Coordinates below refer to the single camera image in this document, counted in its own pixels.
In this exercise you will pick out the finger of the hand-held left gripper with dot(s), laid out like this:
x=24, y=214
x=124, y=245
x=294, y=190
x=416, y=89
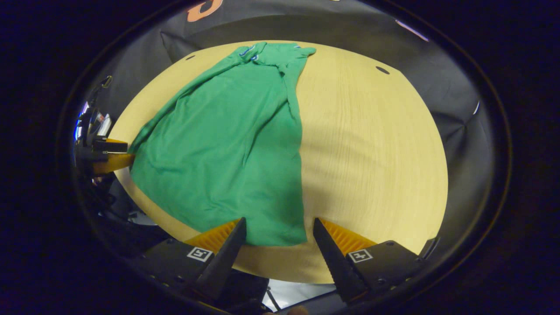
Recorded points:
x=109, y=146
x=113, y=162

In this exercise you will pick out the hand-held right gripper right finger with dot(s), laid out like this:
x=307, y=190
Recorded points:
x=334, y=264

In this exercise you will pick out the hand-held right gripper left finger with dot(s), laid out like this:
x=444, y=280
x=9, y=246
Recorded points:
x=225, y=264

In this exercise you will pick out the green T-shirt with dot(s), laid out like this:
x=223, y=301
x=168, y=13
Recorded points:
x=227, y=153

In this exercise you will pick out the black backdrop cloth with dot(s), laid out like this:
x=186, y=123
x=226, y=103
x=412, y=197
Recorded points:
x=284, y=26

